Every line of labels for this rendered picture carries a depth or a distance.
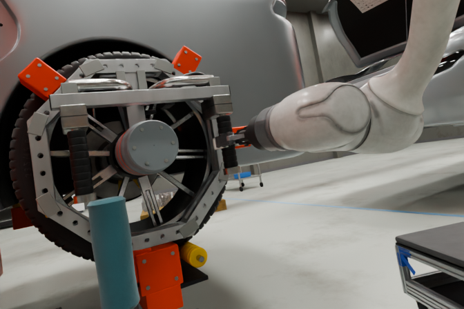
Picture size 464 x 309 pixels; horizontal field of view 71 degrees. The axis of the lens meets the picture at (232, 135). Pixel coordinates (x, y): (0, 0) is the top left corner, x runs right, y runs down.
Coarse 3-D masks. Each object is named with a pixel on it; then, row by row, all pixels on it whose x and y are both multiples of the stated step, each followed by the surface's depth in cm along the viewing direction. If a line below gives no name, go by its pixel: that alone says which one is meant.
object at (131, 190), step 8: (112, 128) 131; (120, 128) 133; (88, 136) 127; (96, 136) 128; (88, 144) 127; (96, 144) 128; (104, 144) 129; (96, 160) 127; (104, 160) 124; (96, 168) 127; (152, 176) 136; (104, 184) 127; (112, 184) 128; (128, 184) 131; (136, 184) 132; (104, 192) 127; (112, 192) 128; (128, 192) 131; (136, 192) 132
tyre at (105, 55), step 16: (80, 64) 97; (160, 80) 108; (32, 96) 91; (32, 112) 90; (16, 128) 88; (16, 144) 87; (16, 160) 87; (16, 176) 86; (32, 176) 88; (16, 192) 86; (32, 192) 87; (32, 208) 87; (32, 224) 88; (48, 224) 88; (64, 240) 89; (80, 240) 91; (176, 240) 103; (80, 256) 91
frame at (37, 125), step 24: (96, 72) 91; (168, 72) 100; (48, 120) 84; (216, 120) 110; (48, 144) 87; (48, 168) 82; (216, 168) 105; (48, 192) 81; (216, 192) 102; (48, 216) 81; (72, 216) 83; (192, 216) 97; (144, 240) 90; (168, 240) 93
